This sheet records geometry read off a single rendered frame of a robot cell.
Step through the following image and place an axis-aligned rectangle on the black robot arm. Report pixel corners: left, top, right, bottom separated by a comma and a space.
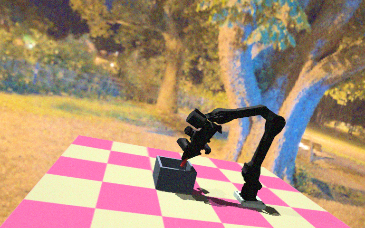
186, 104, 286, 201

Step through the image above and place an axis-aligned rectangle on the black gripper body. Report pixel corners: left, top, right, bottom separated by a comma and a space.
176, 130, 211, 155

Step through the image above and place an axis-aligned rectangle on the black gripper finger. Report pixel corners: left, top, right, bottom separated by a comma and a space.
181, 152, 194, 161
188, 150, 201, 159

